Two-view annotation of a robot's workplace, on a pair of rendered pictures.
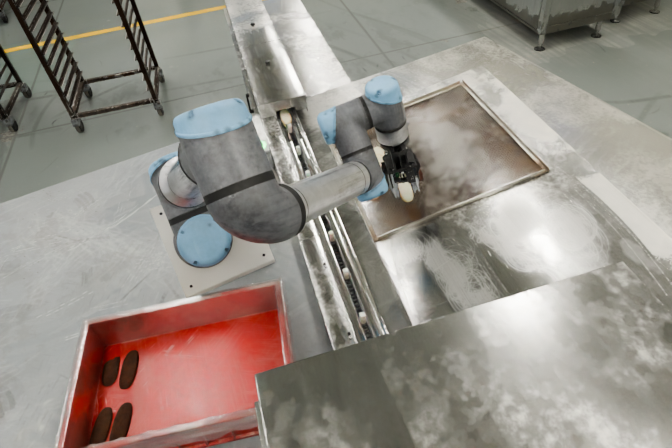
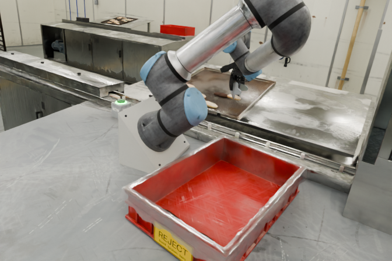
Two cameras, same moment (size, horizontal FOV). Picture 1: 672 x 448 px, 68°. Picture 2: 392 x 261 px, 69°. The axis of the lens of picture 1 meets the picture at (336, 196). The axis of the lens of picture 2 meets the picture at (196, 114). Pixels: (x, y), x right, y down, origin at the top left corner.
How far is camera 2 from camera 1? 1.09 m
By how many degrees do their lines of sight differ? 45
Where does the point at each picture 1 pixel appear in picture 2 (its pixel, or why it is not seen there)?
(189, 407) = (237, 215)
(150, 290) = (124, 181)
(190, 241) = (194, 101)
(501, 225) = (281, 100)
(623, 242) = (324, 93)
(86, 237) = (17, 176)
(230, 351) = (221, 184)
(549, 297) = not seen: outside the picture
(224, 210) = (303, 14)
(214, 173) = not seen: outside the picture
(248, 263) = (179, 147)
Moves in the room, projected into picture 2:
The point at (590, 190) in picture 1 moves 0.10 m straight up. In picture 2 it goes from (296, 84) to (299, 67)
